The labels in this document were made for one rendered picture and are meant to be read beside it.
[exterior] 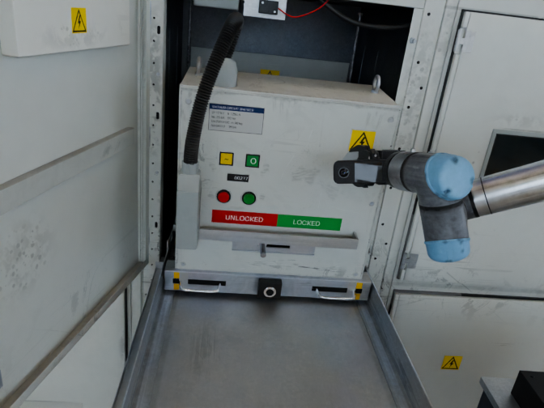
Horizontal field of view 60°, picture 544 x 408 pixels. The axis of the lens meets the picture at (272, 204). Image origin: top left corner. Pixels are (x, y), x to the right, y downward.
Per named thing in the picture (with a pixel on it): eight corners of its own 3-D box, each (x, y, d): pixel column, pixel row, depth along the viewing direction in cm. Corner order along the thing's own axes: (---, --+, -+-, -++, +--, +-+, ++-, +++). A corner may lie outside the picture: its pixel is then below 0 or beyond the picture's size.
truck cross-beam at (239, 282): (367, 300, 127) (371, 282, 124) (163, 290, 122) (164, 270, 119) (363, 289, 131) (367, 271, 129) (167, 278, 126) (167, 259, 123)
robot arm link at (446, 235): (472, 239, 90) (464, 184, 88) (473, 264, 81) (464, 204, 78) (429, 243, 94) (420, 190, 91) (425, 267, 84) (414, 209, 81)
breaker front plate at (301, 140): (360, 286, 125) (401, 110, 104) (175, 275, 120) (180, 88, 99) (359, 282, 126) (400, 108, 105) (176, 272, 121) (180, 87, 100)
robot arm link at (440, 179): (444, 211, 77) (436, 161, 74) (403, 201, 87) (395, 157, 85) (482, 197, 79) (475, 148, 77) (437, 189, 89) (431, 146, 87)
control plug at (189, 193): (197, 250, 105) (200, 179, 98) (175, 249, 105) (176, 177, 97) (199, 233, 112) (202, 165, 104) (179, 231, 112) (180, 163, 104)
